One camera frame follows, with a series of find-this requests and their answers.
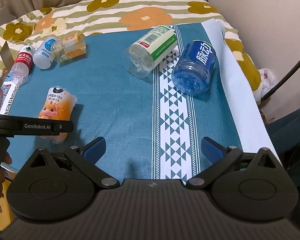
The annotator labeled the orange cartoon bottle cup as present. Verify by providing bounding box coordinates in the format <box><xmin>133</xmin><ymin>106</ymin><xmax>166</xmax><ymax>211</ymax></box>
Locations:
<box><xmin>37</xmin><ymin>84</ymin><xmax>78</xmax><ymax>144</ymax></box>

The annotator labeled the white blue label bottle cup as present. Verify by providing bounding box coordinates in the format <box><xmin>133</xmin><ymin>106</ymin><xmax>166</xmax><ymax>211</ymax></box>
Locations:
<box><xmin>33</xmin><ymin>36</ymin><xmax>57</xmax><ymax>70</ymax></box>

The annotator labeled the teal patterned table cloth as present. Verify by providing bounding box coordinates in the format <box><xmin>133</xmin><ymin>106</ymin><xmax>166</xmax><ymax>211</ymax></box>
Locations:
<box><xmin>1</xmin><ymin>20</ymin><xmax>273</xmax><ymax>180</ymax></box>

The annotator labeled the blue plastic bottle cup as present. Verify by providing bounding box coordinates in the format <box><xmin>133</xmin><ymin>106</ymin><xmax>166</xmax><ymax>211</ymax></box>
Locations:
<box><xmin>171</xmin><ymin>40</ymin><xmax>217</xmax><ymax>95</ymax></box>

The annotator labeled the clear green label bottle cup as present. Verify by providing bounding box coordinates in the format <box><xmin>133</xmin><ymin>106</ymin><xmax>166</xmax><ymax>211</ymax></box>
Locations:
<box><xmin>126</xmin><ymin>25</ymin><xmax>178</xmax><ymax>79</ymax></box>

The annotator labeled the clear orange label bottle cup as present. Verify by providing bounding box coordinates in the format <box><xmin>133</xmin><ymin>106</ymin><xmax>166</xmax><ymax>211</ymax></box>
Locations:
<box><xmin>51</xmin><ymin>32</ymin><xmax>87</xmax><ymax>63</ymax></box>

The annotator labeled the floral striped bed quilt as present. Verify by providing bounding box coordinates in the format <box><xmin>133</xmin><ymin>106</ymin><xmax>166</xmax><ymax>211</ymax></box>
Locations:
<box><xmin>0</xmin><ymin>0</ymin><xmax>262</xmax><ymax>100</ymax></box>

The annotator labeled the red label water bottle cup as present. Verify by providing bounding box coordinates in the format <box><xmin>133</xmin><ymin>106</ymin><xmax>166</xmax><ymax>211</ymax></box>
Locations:
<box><xmin>9</xmin><ymin>45</ymin><xmax>35</xmax><ymax>84</ymax></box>

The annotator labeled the black curved cable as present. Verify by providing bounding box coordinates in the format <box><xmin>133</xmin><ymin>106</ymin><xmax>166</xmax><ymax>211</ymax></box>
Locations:
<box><xmin>262</xmin><ymin>48</ymin><xmax>300</xmax><ymax>100</ymax></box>

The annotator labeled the white plastic bag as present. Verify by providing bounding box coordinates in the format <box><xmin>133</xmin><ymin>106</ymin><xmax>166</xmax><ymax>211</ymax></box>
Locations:
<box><xmin>253</xmin><ymin>68</ymin><xmax>275</xmax><ymax>105</ymax></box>

